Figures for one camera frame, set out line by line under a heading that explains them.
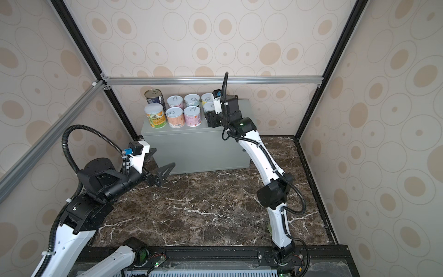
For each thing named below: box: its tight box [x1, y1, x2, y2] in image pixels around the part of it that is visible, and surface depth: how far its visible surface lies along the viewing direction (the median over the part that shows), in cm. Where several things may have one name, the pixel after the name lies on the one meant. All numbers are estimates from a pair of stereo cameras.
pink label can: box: [183, 105, 202, 127], surface depth 77 cm
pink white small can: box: [166, 95, 184, 110], surface depth 82 cm
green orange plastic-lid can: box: [144, 102, 167, 129], surface depth 74 cm
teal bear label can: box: [203, 101, 216, 113], surface depth 79 cm
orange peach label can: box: [165, 106, 186, 129], surface depth 76 cm
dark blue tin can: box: [144, 88, 167, 113], surface depth 77 cm
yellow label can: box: [201, 92, 215, 105], surface depth 83 cm
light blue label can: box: [184, 93, 201, 107], surface depth 83 cm
